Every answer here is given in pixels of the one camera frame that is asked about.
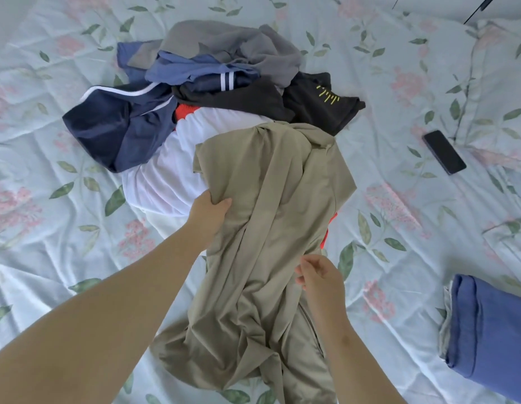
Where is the floral bed sheet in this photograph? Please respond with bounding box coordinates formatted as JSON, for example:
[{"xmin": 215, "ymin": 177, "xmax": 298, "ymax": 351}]
[{"xmin": 0, "ymin": 0, "xmax": 521, "ymax": 404}]

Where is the grey garment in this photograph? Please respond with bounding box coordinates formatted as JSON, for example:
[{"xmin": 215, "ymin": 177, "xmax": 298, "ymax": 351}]
[{"xmin": 127, "ymin": 19, "xmax": 304, "ymax": 95}]

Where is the floral pillow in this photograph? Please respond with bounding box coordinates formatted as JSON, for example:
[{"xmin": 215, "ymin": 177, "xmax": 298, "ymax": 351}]
[{"xmin": 452, "ymin": 17, "xmax": 521, "ymax": 166}]

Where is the khaki garment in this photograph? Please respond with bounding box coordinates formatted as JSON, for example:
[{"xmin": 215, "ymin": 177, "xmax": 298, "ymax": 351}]
[{"xmin": 150, "ymin": 121, "xmax": 357, "ymax": 404}]

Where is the folded blue garment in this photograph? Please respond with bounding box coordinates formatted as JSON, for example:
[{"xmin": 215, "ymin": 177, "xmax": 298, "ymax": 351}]
[{"xmin": 446, "ymin": 274, "xmax": 521, "ymax": 404}]

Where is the folded pale grey cloth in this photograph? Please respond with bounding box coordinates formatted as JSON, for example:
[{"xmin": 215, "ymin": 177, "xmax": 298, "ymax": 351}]
[{"xmin": 438, "ymin": 282, "xmax": 455, "ymax": 363}]

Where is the black smartphone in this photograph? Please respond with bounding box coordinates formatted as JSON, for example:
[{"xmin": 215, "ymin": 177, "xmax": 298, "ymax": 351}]
[{"xmin": 421, "ymin": 130, "xmax": 467, "ymax": 176}]

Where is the black garment with yellow print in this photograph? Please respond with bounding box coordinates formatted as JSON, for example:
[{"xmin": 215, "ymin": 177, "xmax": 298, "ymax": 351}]
[{"xmin": 282, "ymin": 71, "xmax": 366, "ymax": 137}]

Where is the person's left forearm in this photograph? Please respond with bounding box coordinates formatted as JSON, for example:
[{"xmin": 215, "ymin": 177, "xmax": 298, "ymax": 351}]
[{"xmin": 0, "ymin": 225, "xmax": 208, "ymax": 404}]

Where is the navy jacket with white piping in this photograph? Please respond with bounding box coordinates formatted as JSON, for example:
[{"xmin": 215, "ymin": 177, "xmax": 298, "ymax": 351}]
[{"xmin": 62, "ymin": 82, "xmax": 179, "ymax": 174}]

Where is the blue garment with white stripes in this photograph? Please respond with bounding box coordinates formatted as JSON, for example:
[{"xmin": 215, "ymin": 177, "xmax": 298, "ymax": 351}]
[{"xmin": 116, "ymin": 41, "xmax": 261, "ymax": 95}]

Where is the red garment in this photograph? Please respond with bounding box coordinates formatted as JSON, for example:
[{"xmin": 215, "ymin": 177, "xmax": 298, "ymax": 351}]
[{"xmin": 174, "ymin": 104, "xmax": 339, "ymax": 251}]

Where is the person's left hand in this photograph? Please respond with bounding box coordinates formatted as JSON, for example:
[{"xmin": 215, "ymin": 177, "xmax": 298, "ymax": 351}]
[{"xmin": 188, "ymin": 190, "xmax": 233, "ymax": 249}]

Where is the person's right forearm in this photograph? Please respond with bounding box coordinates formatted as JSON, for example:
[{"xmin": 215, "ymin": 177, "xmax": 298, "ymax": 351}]
[{"xmin": 313, "ymin": 309, "xmax": 409, "ymax": 404}]

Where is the person's right hand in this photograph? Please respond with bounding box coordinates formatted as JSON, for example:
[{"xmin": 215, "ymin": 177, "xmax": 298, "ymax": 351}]
[{"xmin": 294, "ymin": 253, "xmax": 349, "ymax": 329}]

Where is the charcoal garment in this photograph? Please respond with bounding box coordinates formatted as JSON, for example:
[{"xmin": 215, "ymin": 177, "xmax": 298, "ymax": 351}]
[{"xmin": 172, "ymin": 77, "xmax": 296, "ymax": 122}]

